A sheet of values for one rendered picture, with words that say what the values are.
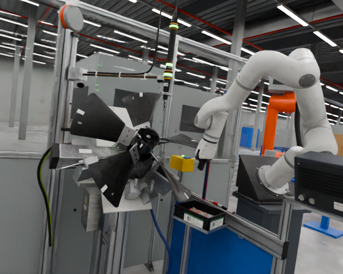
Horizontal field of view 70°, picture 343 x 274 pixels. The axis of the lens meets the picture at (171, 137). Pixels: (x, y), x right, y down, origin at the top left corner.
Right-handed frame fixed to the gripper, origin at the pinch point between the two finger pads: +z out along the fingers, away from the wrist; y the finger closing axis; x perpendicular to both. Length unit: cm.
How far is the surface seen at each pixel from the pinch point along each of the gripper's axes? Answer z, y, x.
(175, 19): -67, 21, -31
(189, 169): 18.3, -17.6, -29.0
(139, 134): -10.8, 34.7, -10.3
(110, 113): -16, 47, -22
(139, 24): -65, 12, -107
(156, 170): 8.1, 20.6, -9.1
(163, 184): 15.2, 15.9, -6.2
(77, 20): -54, 59, -88
